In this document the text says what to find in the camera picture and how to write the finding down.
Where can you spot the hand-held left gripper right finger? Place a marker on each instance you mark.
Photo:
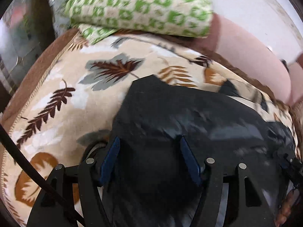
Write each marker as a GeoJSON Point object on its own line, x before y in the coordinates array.
{"type": "Point", "coordinates": [190, 163]}

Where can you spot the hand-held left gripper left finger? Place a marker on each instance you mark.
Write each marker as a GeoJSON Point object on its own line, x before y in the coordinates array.
{"type": "Point", "coordinates": [111, 156]}

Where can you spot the green patterned pillow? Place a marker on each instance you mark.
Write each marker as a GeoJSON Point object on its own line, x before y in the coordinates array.
{"type": "Point", "coordinates": [142, 7]}

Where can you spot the leaf print blanket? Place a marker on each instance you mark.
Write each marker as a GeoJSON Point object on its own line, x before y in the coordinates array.
{"type": "Point", "coordinates": [66, 113]}

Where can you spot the person's right hand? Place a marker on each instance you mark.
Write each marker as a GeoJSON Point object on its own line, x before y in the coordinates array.
{"type": "Point", "coordinates": [287, 210]}

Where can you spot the black puffer jacket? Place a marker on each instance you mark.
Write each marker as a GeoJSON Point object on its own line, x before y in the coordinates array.
{"type": "Point", "coordinates": [177, 113]}

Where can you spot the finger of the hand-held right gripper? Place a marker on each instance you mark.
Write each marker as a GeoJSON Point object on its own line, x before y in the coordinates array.
{"type": "Point", "coordinates": [287, 165]}

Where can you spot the pink sofa armrest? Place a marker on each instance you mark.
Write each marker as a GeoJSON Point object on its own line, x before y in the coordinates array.
{"type": "Point", "coordinates": [248, 59]}

